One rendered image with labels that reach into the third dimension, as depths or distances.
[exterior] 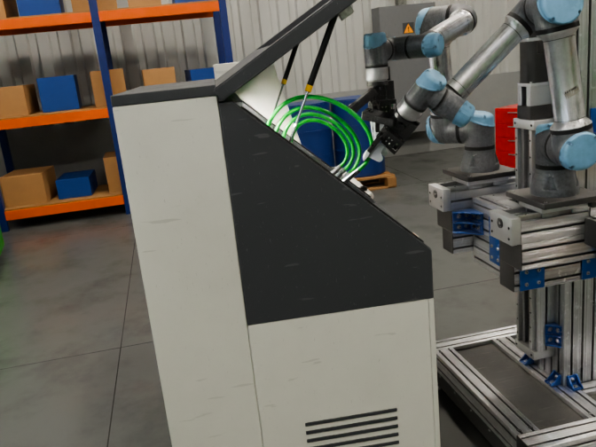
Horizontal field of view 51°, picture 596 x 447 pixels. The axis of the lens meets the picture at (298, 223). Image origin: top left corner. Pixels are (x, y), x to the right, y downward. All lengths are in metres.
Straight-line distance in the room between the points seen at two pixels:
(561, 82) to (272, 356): 1.17
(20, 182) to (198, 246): 5.84
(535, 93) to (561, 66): 0.41
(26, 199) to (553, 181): 6.29
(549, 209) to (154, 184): 1.22
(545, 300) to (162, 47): 6.77
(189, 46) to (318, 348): 6.86
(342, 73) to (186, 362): 7.21
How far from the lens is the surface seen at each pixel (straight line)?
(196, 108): 1.73
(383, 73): 2.09
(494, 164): 2.56
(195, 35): 8.52
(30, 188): 7.53
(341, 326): 1.93
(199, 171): 1.75
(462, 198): 2.52
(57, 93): 7.43
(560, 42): 1.95
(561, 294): 2.51
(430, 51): 2.11
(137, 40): 8.51
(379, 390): 2.05
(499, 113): 6.41
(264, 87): 2.43
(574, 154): 1.97
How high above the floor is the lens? 1.55
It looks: 15 degrees down
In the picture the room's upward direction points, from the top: 6 degrees counter-clockwise
